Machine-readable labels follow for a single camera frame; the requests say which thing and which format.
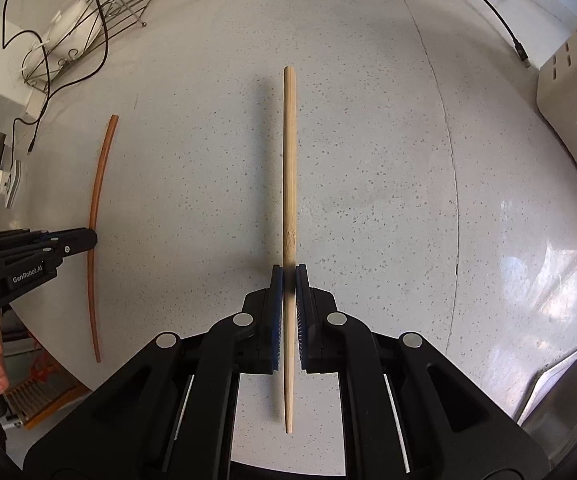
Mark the white power strip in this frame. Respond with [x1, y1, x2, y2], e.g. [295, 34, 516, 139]
[6, 160, 22, 208]

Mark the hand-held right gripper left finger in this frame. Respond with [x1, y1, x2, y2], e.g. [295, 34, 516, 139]
[22, 265, 285, 480]

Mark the stainless steel sink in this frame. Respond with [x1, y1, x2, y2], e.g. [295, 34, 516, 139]
[515, 327, 577, 461]

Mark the metal wire rack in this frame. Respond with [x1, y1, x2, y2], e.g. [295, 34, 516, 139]
[21, 0, 162, 93]

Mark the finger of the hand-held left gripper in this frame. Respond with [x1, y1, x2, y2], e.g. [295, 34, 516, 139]
[0, 228, 50, 257]
[0, 228, 98, 262]

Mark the brown wooden chopstick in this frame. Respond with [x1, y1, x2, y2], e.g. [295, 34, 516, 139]
[87, 114, 120, 363]

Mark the cream plastic utensil holder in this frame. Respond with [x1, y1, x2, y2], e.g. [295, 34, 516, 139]
[535, 7, 577, 241]

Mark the black charging cable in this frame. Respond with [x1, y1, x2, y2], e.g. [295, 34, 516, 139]
[1, 0, 114, 156]
[73, 0, 530, 68]

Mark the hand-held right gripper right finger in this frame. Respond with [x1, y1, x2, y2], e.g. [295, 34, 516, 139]
[294, 263, 551, 480]

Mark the light bamboo chopstick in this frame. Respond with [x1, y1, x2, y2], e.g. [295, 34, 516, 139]
[279, 66, 299, 434]

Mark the orange plastic basket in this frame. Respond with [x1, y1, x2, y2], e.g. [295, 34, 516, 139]
[3, 370, 86, 431]

